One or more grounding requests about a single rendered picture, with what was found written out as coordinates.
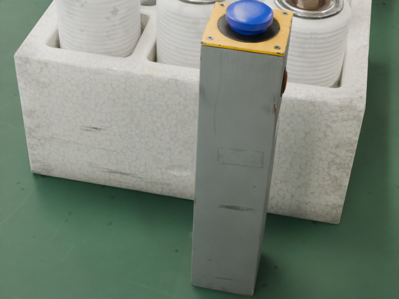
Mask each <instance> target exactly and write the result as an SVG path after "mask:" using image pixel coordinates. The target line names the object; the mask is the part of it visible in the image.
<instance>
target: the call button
mask: <svg viewBox="0 0 399 299"><path fill-rule="evenodd" d="M273 15H274V13H273V10H272V9H271V8H270V7H269V6H268V5H266V4H265V3H263V2H260V1H256V0H240V1H236V2H234V3H232V4H230V5H229V6H228V7H227V8H226V21H227V22H228V23H229V24H230V27H231V28H232V30H234V31H235V32H237V33H240V34H244V35H257V34H261V33H263V32H264V31H265V30H266V29H267V27H269V26H270V25H271V24H272V22H273Z"/></svg>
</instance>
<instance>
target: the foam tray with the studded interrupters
mask: <svg viewBox="0 0 399 299"><path fill-rule="evenodd" d="M371 3H372V0H350V2H349V6H350V8H351V13H352V15H351V22H350V27H349V33H348V36H347V42H346V48H345V52H344V58H343V63H342V67H341V73H340V79H339V83H338V88H328V87H320V86H316V85H307V84H300V83H295V82H287V85H286V90H285V92H284V94H283V98H282V103H281V111H280V118H279V124H278V132H277V141H276V146H275V155H274V164H273V172H272V178H271V186H270V195H269V200H268V209H267V213H271V214H278V215H285V216H289V217H296V218H302V219H306V220H313V221H320V222H327V223H331V224H339V222H340V218H341V213H342V210H343V205H344V200H345V197H346V192H347V187H348V183H349V178H350V173H351V170H352V165H353V160H354V155H355V152H356V147H357V142H358V139H359V134H360V129H361V125H362V120H363V115H364V112H365V106H366V86H367V75H368V52H369V34H370V23H371ZM140 16H141V18H140V20H141V23H140V24H141V37H140V39H139V41H138V43H137V45H136V47H135V49H134V51H133V53H132V55H131V56H129V57H125V58H120V57H115V56H107V55H100V54H95V53H87V52H79V51H74V50H66V49H61V48H60V42H59V31H58V21H57V13H56V3H55V0H53V2H52V3H51V4H50V6H49V8H48V9H47V10H46V12H45V13H44V14H43V15H42V17H41V19H40V20H39V21H38V23H37V24H36V25H35V26H34V28H33V29H32V31H31V32H30V34H29V35H28V36H27V38H26V39H25V41H24V42H23V43H22V45H21V46H20V47H19V49H18V50H17V51H16V53H15V55H14V61H15V68H16V73H17V81H18V88H19V92H20V100H21V108H22V112H23V120H24V127H25V132H26V140H27V147H28V154H29V159H30V167H31V172H32V173H35V174H42V175H46V176H53V177H60V178H64V179H70V180H77V181H81V182H88V183H95V184H99V185H106V186H112V187H119V188H123V189H130V190H137V191H141V192H148V193H155V194H158V195H165V196H172V197H176V198H183V199H190V200H194V192H195V164H196V149H197V121H198V93H199V78H200V69H197V68H189V67H184V66H177V65H169V64H164V63H157V61H156V60H157V57H156V56H157V53H156V52H157V49H156V47H157V45H156V43H157V41H156V38H157V37H156V34H157V33H156V29H157V28H156V25H157V24H156V5H154V6H144V5H140Z"/></svg>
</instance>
